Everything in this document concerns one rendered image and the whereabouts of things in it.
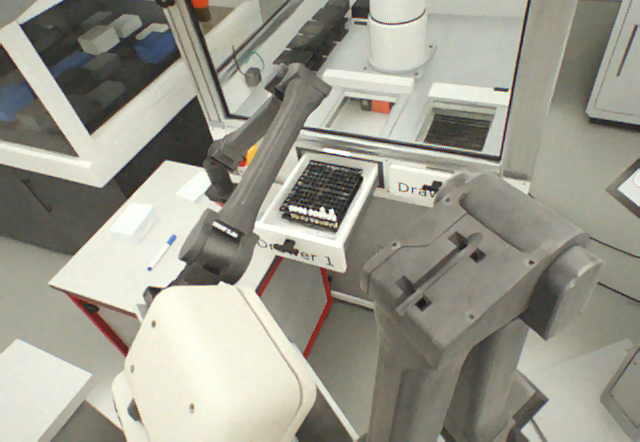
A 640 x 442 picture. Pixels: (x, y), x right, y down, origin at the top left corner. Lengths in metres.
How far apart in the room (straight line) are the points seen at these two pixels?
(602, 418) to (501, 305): 1.76
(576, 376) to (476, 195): 1.79
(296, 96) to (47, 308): 2.10
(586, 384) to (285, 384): 1.62
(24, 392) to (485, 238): 1.34
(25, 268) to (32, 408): 1.63
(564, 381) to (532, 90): 1.22
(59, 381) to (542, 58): 1.37
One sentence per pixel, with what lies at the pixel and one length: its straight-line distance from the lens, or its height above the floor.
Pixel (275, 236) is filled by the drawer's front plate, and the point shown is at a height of 0.91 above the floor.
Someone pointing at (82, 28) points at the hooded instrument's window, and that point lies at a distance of 1.78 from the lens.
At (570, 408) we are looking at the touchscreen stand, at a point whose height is 0.04.
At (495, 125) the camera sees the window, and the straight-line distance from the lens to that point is 1.27.
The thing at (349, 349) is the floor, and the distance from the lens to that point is 2.10.
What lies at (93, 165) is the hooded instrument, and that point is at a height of 0.89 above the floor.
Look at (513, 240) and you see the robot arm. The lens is 0.32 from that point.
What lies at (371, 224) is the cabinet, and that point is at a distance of 1.66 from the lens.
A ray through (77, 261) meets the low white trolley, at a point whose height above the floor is 0.76.
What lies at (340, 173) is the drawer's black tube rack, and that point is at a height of 0.90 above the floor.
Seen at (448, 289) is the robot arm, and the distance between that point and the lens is 0.30.
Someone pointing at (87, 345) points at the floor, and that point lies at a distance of 2.52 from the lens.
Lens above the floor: 1.86
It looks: 45 degrees down
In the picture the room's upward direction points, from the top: 10 degrees counter-clockwise
